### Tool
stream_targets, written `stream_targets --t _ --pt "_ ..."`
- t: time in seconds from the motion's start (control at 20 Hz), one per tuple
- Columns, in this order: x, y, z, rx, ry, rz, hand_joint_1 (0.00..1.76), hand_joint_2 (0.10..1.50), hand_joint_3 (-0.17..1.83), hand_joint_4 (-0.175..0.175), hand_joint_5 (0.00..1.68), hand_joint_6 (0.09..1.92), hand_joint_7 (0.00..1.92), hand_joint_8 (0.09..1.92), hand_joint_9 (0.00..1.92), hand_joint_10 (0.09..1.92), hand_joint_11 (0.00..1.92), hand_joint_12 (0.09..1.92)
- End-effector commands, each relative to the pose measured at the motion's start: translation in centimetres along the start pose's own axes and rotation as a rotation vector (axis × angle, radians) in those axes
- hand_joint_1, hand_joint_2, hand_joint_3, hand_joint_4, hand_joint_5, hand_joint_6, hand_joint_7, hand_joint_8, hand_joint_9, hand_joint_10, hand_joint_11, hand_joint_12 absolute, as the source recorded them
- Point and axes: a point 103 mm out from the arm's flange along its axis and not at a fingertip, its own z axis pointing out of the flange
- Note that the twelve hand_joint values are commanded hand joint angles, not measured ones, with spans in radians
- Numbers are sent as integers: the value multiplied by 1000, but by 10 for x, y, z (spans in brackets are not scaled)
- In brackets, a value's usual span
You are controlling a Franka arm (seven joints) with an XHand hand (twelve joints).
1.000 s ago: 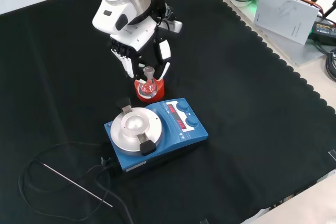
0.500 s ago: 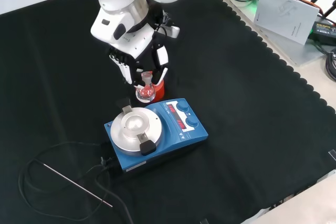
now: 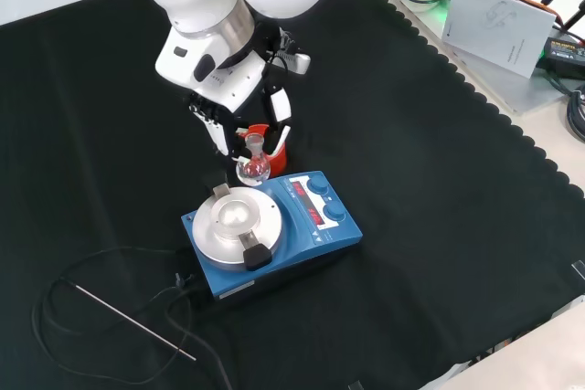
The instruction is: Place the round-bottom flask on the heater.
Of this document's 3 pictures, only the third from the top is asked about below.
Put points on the thin metal probe rod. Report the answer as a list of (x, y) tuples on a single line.
[(132, 320)]

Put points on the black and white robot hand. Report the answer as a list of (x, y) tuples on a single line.
[(210, 75)]

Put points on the black power adapter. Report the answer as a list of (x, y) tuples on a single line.
[(564, 54)]

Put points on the clear glass round-bottom flask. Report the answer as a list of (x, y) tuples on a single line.
[(253, 174)]

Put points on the red ribbed flask stand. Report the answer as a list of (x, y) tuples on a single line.
[(279, 164)]

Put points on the white paper booklet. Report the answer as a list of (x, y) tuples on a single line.
[(498, 24)]

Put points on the black bench cloth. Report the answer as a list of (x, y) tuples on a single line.
[(411, 180)]

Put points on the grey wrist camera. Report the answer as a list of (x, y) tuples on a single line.
[(297, 62)]

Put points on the heater with blue base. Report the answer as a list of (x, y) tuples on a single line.
[(301, 244)]

